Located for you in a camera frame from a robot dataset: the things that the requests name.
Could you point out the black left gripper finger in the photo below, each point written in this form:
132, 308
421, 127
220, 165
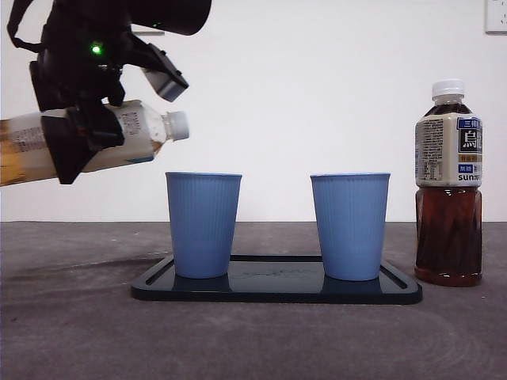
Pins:
75, 146

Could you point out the yellow tea bottle white label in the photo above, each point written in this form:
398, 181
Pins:
138, 134

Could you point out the dark tea bottle beige label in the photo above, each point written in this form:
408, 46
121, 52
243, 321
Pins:
447, 233

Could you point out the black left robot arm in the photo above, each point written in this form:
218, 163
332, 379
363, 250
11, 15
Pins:
158, 12

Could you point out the blue ribbed plastic cup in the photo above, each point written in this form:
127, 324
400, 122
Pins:
203, 225
350, 229

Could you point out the dark blue plastic tray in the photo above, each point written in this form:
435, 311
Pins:
277, 287

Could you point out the pale grey left wrist camera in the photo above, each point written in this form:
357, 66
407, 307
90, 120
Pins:
168, 89

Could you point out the white wall socket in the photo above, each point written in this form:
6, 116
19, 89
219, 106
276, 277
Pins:
497, 16

